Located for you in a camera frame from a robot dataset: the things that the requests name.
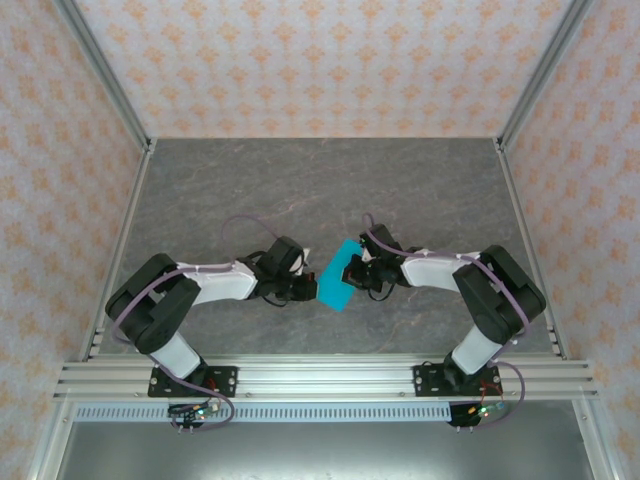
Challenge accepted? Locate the cyan cloth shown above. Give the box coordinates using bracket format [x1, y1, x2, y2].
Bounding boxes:
[317, 238, 362, 314]

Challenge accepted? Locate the grey metal sheet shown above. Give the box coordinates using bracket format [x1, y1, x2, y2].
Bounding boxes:
[52, 419, 596, 480]

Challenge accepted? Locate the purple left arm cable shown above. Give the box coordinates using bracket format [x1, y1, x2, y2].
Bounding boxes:
[109, 214, 236, 434]

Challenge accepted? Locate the aluminium cross rail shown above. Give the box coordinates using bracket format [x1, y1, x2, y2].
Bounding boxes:
[52, 355, 599, 401]

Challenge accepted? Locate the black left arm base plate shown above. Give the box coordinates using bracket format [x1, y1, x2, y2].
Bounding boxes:
[147, 365, 239, 399]

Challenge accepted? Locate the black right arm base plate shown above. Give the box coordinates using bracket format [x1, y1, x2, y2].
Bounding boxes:
[412, 364, 504, 399]

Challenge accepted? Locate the slotted grey cable duct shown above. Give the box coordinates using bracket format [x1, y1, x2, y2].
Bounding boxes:
[74, 404, 451, 422]

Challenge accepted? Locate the aluminium side rail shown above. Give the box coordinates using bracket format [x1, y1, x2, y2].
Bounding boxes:
[79, 139, 159, 361]
[492, 137, 569, 361]

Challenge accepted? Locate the aluminium corner post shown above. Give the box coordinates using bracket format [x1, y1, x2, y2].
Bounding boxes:
[494, 0, 594, 146]
[52, 0, 154, 151]

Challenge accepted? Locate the aluminium lower frame bar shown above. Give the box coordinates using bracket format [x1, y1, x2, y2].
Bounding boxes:
[27, 399, 76, 480]
[572, 399, 619, 480]

